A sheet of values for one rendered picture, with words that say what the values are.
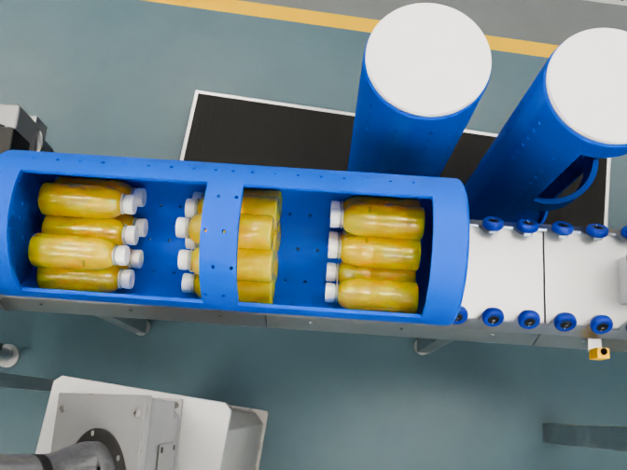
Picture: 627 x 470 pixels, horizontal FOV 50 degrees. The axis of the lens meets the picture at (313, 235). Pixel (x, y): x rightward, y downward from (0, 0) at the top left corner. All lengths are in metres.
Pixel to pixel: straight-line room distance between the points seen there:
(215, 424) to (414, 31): 0.93
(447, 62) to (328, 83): 1.17
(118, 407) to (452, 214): 0.64
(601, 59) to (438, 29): 0.36
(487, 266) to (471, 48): 0.48
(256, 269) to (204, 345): 1.16
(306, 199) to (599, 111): 0.66
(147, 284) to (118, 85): 1.44
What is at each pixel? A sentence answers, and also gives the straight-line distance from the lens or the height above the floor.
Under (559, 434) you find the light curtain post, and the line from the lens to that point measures 2.34.
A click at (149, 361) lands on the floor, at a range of 2.43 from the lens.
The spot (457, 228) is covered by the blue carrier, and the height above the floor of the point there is 1.23.
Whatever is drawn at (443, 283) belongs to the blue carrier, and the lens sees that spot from 1.20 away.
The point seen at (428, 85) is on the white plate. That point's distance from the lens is 1.51.
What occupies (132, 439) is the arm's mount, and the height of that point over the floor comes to 1.37.
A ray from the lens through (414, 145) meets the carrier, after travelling 1.62.
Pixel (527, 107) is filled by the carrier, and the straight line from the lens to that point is 1.69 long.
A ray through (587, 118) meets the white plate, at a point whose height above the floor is 1.04.
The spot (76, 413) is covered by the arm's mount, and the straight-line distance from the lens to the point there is 1.18.
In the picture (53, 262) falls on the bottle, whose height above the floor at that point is 1.12.
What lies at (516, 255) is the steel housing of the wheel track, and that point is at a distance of 1.54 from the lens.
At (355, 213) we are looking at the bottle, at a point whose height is 1.12.
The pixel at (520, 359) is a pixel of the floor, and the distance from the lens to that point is 2.47.
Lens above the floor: 2.36
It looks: 75 degrees down
